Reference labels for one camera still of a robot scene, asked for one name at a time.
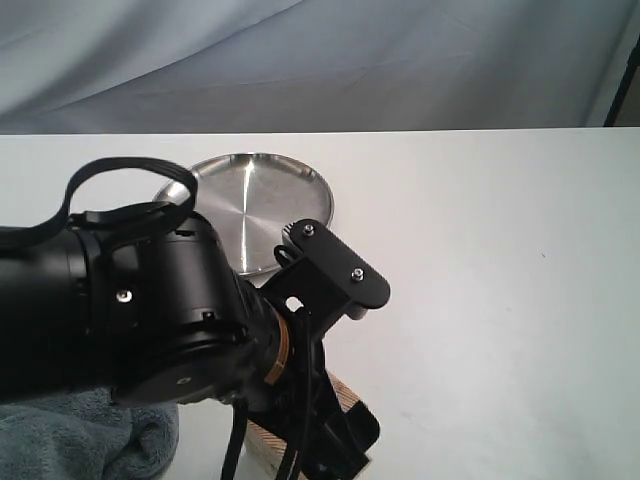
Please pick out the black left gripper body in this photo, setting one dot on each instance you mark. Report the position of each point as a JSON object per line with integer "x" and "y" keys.
{"x": 288, "y": 418}

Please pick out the wooden cube block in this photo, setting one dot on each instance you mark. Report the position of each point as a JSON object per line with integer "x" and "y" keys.
{"x": 341, "y": 432}

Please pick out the grey-blue fleece towel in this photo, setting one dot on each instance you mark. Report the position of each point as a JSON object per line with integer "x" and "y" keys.
{"x": 86, "y": 436}

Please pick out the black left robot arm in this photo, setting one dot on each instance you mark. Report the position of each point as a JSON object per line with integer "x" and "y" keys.
{"x": 164, "y": 318}

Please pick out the round stainless steel plate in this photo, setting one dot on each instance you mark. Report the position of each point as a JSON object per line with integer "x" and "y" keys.
{"x": 249, "y": 198}

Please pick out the grey backdrop curtain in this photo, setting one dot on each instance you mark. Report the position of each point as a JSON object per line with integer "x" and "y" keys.
{"x": 80, "y": 67}

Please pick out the black backdrop stand pole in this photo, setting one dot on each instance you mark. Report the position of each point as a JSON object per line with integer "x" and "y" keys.
{"x": 623, "y": 87}

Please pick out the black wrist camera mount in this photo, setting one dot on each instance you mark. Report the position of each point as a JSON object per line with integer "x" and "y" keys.
{"x": 325, "y": 275}

